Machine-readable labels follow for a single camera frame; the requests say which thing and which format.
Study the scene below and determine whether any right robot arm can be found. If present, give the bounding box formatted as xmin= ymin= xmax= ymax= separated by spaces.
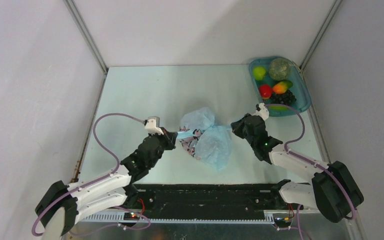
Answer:
xmin=230 ymin=113 xmax=364 ymax=223

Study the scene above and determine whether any left controller board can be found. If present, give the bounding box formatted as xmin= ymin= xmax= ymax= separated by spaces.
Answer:
xmin=123 ymin=212 xmax=141 ymax=221

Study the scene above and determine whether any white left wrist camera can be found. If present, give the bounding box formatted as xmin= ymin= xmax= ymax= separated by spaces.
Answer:
xmin=144 ymin=116 xmax=164 ymax=135

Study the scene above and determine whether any light blue printed plastic bag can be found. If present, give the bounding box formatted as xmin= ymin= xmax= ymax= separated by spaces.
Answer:
xmin=177 ymin=107 xmax=232 ymax=171

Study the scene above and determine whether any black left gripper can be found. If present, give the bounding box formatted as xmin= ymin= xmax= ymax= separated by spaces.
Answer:
xmin=147 ymin=126 xmax=177 ymax=168

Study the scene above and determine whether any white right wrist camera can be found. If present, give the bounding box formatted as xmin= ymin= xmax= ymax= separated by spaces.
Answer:
xmin=253 ymin=102 xmax=270 ymax=121

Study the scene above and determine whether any left aluminium corner post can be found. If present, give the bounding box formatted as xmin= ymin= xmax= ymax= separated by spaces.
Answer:
xmin=63 ymin=0 xmax=109 ymax=75

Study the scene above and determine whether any right controller board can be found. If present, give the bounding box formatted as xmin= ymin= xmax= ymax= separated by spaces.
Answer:
xmin=274 ymin=217 xmax=290 ymax=223

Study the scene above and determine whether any orange green fake mango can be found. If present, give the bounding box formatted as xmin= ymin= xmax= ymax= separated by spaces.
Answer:
xmin=272 ymin=80 xmax=294 ymax=95

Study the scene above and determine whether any aluminium corner post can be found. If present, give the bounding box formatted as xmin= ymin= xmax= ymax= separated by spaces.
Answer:
xmin=63 ymin=0 xmax=109 ymax=75
xmin=299 ymin=0 xmax=344 ymax=70

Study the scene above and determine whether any teal plastic basin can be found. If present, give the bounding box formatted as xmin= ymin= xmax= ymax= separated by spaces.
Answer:
xmin=248 ymin=56 xmax=312 ymax=117

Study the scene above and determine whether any green fake starfruit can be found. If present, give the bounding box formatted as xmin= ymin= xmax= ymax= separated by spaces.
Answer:
xmin=269 ymin=106 xmax=289 ymax=112

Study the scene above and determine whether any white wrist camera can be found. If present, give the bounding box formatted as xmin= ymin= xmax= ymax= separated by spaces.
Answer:
xmin=253 ymin=102 xmax=270 ymax=121
xmin=144 ymin=116 xmax=164 ymax=135

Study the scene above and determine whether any netted green fake melon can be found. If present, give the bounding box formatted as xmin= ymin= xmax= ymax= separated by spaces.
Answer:
xmin=268 ymin=57 xmax=292 ymax=81

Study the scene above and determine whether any controller board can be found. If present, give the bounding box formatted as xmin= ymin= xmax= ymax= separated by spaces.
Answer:
xmin=123 ymin=212 xmax=141 ymax=221
xmin=274 ymin=217 xmax=290 ymax=223

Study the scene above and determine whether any right aluminium corner post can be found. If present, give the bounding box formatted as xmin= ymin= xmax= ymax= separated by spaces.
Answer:
xmin=299 ymin=0 xmax=344 ymax=70

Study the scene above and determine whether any dark purple fake grape bunch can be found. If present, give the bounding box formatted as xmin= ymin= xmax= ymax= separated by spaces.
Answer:
xmin=269 ymin=90 xmax=297 ymax=106

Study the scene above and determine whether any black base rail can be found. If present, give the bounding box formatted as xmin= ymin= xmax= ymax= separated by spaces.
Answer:
xmin=121 ymin=183 xmax=290 ymax=221

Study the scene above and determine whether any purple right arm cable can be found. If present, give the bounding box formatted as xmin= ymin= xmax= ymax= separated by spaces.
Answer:
xmin=264 ymin=103 xmax=359 ymax=240

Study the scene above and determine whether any red yellow fake apple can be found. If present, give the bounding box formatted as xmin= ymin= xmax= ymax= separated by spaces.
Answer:
xmin=258 ymin=84 xmax=273 ymax=100

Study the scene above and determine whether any green fake apple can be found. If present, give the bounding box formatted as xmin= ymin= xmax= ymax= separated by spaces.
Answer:
xmin=252 ymin=66 xmax=267 ymax=81

